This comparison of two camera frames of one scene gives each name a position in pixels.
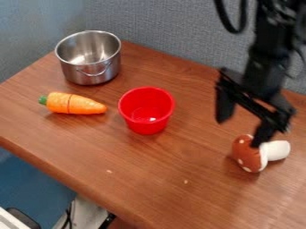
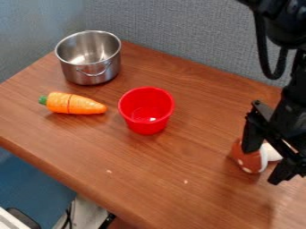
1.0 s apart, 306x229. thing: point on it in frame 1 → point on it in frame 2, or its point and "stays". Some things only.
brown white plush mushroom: (253, 158) stays
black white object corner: (15, 219) stays
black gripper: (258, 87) → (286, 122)
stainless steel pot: (88, 55) stays
